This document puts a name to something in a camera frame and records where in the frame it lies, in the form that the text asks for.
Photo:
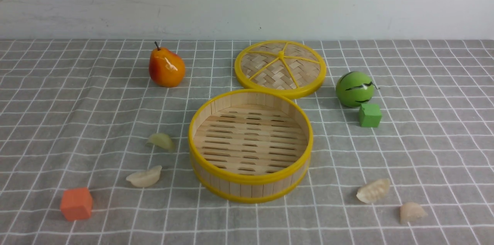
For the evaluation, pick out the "green toy watermelon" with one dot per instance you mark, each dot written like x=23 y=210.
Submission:
x=355 y=88

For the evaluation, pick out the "orange toy pear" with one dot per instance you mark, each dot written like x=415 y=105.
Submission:
x=166 y=68

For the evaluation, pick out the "white pleated dumpling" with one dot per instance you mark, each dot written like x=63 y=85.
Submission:
x=373 y=191

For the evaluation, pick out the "bamboo steamer tray yellow rim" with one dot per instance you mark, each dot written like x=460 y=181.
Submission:
x=250 y=146

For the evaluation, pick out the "grey checked tablecloth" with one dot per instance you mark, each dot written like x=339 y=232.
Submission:
x=78 y=114

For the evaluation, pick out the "pale green dumpling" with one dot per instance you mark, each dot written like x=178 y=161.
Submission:
x=161 y=140

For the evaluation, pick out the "orange foam cube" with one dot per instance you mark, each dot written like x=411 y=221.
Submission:
x=76 y=204

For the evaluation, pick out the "pinkish dumpling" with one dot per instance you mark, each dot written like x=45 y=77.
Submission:
x=410 y=212

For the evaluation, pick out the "green foam cube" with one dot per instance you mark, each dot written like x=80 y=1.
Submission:
x=369 y=115

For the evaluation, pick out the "woven bamboo steamer lid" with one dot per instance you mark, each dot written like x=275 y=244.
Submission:
x=285 y=68

